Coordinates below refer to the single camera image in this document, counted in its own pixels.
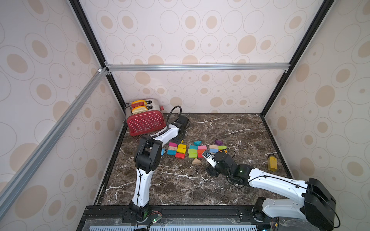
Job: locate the lime green block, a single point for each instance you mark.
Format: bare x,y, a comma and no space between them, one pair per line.
192,151
192,155

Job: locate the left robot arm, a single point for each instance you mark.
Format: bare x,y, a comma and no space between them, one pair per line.
147,159

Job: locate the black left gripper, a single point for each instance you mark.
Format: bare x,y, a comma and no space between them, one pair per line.
178,141

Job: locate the silver aluminium rail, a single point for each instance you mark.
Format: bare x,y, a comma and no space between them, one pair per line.
28,169
197,67

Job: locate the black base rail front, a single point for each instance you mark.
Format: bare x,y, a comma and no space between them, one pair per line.
187,216

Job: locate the yellow toy bottle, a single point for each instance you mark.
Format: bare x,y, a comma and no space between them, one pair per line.
272,163

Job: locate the natural wood triangular block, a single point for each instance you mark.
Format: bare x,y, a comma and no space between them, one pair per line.
196,161

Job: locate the black corner frame post left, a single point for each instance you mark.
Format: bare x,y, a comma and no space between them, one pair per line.
92,39

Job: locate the magenta rectangular block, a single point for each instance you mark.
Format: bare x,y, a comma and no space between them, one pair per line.
172,144

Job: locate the pink rectangular block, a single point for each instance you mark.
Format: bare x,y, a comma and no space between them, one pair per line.
202,147

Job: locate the light blue rectangular block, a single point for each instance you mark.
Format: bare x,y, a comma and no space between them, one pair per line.
213,151

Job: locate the black corner frame post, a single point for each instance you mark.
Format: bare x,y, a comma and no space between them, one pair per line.
312,29
92,39

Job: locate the toy bread slice front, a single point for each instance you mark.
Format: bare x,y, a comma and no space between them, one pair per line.
139,109

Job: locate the purple triangular block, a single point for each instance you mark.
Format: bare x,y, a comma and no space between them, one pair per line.
219,143

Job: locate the red polka dot toy toaster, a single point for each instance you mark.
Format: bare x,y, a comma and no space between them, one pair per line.
145,122

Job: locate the silver aluminium rail left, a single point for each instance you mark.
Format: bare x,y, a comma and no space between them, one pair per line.
28,169

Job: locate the orange-red rectangular block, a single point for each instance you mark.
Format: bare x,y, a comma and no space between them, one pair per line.
201,151

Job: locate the toy bread slice rear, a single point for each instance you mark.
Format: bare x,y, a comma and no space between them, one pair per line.
139,103

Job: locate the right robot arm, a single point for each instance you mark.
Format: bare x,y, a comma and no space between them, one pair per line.
306,200

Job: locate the silver aluminium rail back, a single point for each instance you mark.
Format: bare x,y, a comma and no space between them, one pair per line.
197,67

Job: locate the teal rectangular block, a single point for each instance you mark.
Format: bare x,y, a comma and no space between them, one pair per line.
193,147
172,152

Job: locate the black corner frame post right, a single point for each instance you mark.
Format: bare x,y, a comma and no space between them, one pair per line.
312,29

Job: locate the toy bread slice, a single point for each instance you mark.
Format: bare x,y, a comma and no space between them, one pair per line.
139,103
139,109

